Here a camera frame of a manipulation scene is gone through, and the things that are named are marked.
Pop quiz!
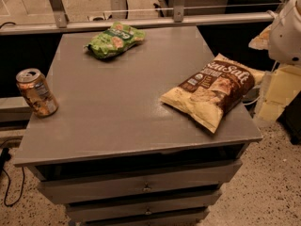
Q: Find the green rice chip bag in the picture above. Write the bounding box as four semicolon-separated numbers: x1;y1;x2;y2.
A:
87;22;146;59

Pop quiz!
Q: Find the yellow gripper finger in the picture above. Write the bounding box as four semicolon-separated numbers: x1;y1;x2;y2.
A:
248;25;271;50

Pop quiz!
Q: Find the black floor cable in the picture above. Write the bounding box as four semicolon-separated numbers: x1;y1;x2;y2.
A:
0;138;26;207

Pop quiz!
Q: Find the grey drawer cabinet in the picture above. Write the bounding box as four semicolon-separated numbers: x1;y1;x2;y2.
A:
14;27;261;226

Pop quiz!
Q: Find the brown sea salt chip bag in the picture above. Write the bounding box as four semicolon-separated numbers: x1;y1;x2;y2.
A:
160;54;264;133

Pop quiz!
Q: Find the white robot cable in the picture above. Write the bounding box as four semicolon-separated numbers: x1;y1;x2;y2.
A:
244;59;280;106

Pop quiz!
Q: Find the dented soda can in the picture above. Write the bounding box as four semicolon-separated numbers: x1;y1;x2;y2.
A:
16;68;58;118

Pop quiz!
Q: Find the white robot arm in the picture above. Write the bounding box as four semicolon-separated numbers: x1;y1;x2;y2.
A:
248;0;301;65

